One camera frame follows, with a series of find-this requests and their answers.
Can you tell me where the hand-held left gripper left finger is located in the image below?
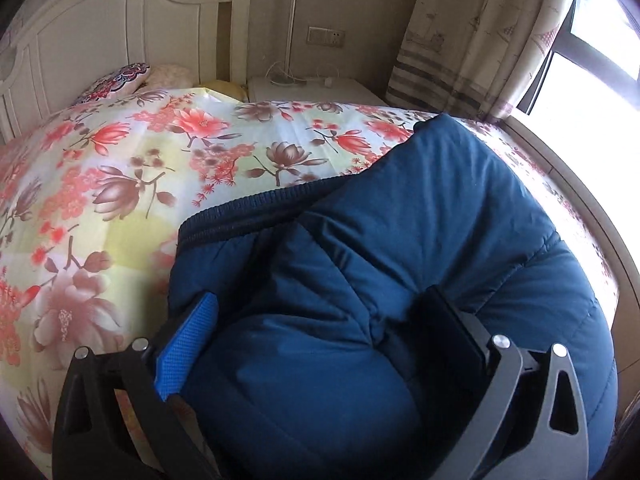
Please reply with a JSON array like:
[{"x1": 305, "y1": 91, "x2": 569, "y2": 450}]
[{"x1": 52, "y1": 292, "x2": 222, "y2": 480}]

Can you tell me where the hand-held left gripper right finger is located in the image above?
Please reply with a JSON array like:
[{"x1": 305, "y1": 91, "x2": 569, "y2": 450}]
[{"x1": 415, "y1": 287, "x2": 590, "y2": 480}]

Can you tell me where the blue padded jacket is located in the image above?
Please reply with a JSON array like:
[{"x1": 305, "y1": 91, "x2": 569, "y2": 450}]
[{"x1": 167, "y1": 112, "x2": 618, "y2": 480}]

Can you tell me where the floral bedsheet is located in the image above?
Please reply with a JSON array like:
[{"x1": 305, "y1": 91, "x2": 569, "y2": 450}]
[{"x1": 0, "y1": 87, "x2": 621, "y2": 476}]

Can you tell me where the beige window sill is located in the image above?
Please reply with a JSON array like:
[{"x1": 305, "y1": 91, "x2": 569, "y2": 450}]
[{"x1": 500, "y1": 115, "x2": 640, "y2": 366}]

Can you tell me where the yellow pillow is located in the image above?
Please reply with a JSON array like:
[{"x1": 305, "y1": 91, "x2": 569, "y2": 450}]
[{"x1": 199, "y1": 80, "x2": 249, "y2": 102}]

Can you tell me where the peach quilted pillow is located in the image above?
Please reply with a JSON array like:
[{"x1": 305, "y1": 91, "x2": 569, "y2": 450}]
[{"x1": 149, "y1": 63, "x2": 195, "y2": 89}]

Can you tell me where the mandala patterned cushion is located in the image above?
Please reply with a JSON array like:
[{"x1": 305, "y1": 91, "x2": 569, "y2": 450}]
[{"x1": 75, "y1": 62, "x2": 152, "y2": 106}]

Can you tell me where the white nightstand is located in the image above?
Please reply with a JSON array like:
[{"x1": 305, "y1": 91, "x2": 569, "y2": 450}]
[{"x1": 247, "y1": 76, "x2": 387, "y2": 109}]

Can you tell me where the window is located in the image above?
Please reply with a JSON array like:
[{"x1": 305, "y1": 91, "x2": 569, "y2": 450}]
[{"x1": 515, "y1": 0, "x2": 640, "y2": 133}]

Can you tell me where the printed striped curtain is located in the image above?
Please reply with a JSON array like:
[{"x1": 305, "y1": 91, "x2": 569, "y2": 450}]
[{"x1": 385, "y1": 0, "x2": 583, "y2": 123}]

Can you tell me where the white wooden headboard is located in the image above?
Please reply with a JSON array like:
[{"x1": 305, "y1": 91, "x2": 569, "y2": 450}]
[{"x1": 0, "y1": 0, "x2": 251, "y2": 143}]

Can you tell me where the thin metal pole lamp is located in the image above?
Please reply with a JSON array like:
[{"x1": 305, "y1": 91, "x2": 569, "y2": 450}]
[{"x1": 272, "y1": 0, "x2": 300, "y2": 85}]

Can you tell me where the white charger cable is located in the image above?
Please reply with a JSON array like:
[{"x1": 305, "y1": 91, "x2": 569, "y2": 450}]
[{"x1": 265, "y1": 60, "x2": 337, "y2": 87}]

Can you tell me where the beige wall switch panel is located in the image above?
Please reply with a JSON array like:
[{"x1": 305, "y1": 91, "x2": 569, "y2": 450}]
[{"x1": 307, "y1": 25, "x2": 346, "y2": 46}]

